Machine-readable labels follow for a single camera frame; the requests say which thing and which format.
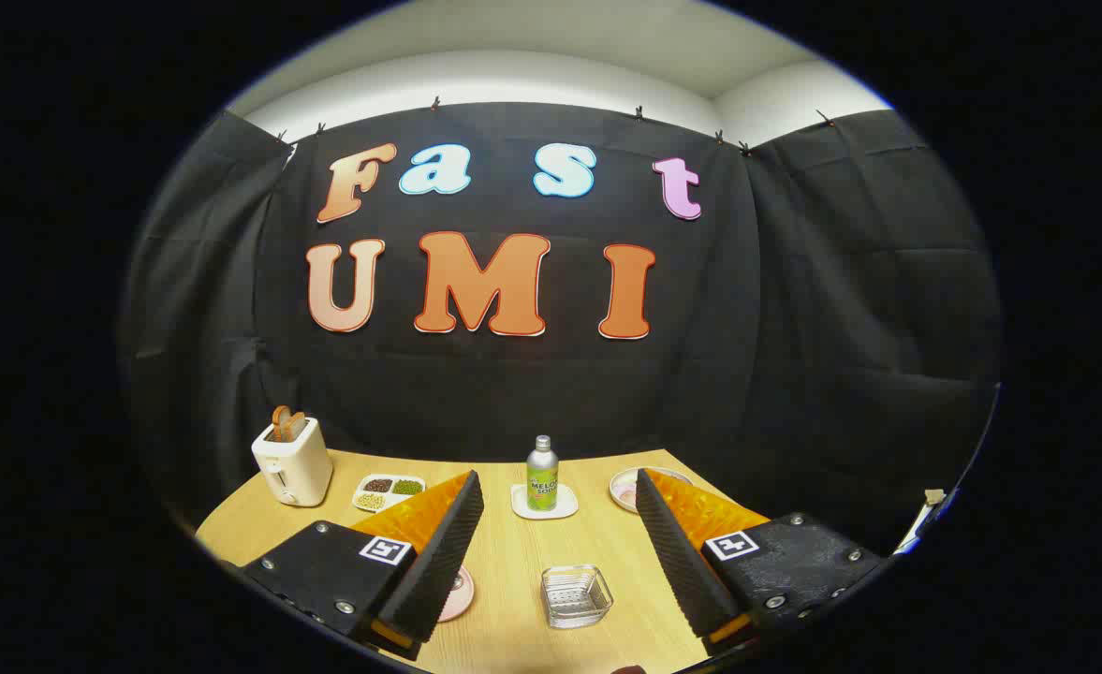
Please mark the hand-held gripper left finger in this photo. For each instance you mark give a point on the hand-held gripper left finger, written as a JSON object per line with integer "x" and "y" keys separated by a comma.
{"x": 448, "y": 552}

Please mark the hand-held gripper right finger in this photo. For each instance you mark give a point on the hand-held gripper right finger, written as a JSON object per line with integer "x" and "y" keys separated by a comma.
{"x": 677, "y": 552}

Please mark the pink plate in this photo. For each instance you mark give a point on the pink plate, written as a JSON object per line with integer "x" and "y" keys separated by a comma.
{"x": 460, "y": 594}

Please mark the white divided dish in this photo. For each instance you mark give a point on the white divided dish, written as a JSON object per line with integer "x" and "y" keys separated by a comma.
{"x": 402, "y": 503}

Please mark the pile of green beans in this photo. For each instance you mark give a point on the pile of green beans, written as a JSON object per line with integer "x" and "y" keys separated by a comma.
{"x": 407, "y": 487}

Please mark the white oval dish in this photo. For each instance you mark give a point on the white oval dish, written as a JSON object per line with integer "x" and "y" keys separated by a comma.
{"x": 622, "y": 491}

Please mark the pile of yellow soybeans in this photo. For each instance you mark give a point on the pile of yellow soybeans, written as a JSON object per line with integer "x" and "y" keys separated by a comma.
{"x": 370, "y": 501}

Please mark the pile of red beans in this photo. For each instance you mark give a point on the pile of red beans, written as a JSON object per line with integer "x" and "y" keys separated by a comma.
{"x": 377, "y": 485}

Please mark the white square coaster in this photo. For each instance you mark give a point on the white square coaster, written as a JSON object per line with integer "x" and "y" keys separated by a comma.
{"x": 565, "y": 510}

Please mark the green soda bottle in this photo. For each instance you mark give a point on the green soda bottle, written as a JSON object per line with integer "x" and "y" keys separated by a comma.
{"x": 542, "y": 477}

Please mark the black backdrop cloth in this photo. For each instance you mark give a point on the black backdrop cloth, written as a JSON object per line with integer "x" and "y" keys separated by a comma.
{"x": 513, "y": 393}

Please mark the white toaster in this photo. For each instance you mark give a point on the white toaster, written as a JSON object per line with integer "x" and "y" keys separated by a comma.
{"x": 298, "y": 463}

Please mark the brown toast slice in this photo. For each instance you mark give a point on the brown toast slice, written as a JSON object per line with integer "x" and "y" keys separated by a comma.
{"x": 279, "y": 421}
{"x": 297, "y": 426}

